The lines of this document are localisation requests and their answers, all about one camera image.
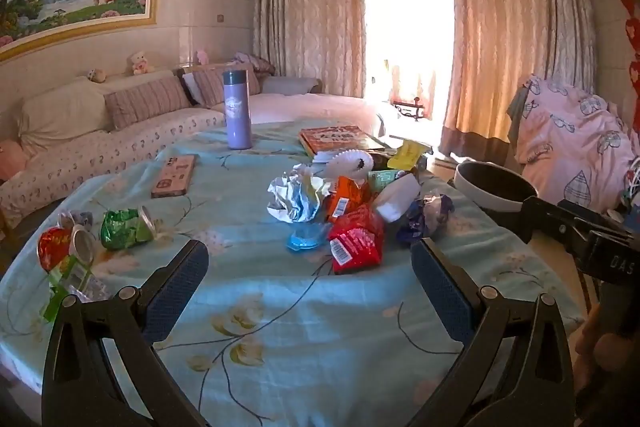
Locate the blue plastic scoop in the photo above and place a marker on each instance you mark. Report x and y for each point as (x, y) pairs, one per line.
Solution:
(305, 239)

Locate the grey pillow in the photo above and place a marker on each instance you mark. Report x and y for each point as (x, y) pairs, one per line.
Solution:
(290, 84)

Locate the white pillow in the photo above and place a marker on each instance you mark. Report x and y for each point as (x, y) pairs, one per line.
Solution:
(60, 112)

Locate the striped cushion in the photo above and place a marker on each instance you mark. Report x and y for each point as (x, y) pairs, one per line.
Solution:
(210, 84)
(145, 102)

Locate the white teddy bear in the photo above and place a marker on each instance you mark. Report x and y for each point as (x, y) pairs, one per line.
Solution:
(140, 63)

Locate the purple thermos bottle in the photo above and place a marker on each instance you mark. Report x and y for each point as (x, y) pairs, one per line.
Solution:
(236, 112)

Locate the small beige plush toy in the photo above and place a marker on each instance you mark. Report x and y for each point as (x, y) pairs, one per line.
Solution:
(96, 74)

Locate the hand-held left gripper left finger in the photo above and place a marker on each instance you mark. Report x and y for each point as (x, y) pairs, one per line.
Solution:
(175, 287)

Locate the green crushed cup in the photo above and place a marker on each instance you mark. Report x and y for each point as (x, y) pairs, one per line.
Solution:
(125, 232)

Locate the orange snack packet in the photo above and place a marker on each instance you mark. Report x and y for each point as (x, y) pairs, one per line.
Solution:
(347, 202)

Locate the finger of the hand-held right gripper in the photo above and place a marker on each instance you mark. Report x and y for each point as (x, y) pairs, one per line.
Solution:
(550, 222)
(595, 218)

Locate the yellow packet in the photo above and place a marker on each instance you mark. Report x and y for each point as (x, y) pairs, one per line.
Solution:
(407, 154)

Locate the red snack packet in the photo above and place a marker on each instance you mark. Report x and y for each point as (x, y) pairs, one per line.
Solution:
(355, 242)

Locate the purple crumpled wrapper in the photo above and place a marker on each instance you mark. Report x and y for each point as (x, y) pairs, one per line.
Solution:
(425, 219)

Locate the beige patterned curtain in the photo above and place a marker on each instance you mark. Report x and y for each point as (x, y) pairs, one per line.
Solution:
(520, 47)
(305, 12)

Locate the white covered sofa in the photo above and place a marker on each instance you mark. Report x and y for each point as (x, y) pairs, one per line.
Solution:
(125, 147)

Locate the crumpled silver foil wrapper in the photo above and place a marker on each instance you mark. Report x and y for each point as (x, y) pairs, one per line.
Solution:
(295, 197)

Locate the pink wooden pencil box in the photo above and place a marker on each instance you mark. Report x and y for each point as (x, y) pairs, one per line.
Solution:
(175, 174)

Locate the dark metal plant stand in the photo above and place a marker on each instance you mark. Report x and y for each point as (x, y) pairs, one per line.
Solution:
(410, 109)

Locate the pink heart print blanket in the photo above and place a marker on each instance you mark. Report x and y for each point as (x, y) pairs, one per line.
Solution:
(565, 142)

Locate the small grey wrapper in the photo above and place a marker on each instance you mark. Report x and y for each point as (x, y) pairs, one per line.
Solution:
(75, 218)

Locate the white plastic bottle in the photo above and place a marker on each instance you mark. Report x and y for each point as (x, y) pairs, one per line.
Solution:
(397, 202)

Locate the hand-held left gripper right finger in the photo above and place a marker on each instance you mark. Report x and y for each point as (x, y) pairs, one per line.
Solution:
(440, 297)

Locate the red crushed cup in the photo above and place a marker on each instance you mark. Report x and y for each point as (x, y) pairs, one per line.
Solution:
(57, 249)

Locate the folded pink striped cloth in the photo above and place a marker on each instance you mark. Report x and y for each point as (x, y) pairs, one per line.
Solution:
(255, 63)

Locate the white trash bin black inside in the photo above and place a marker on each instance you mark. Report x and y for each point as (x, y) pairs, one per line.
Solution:
(495, 187)

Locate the pink plush toy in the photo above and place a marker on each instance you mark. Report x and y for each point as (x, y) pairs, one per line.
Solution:
(202, 56)

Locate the red patterned hanging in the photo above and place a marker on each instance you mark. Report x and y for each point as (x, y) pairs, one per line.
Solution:
(627, 7)

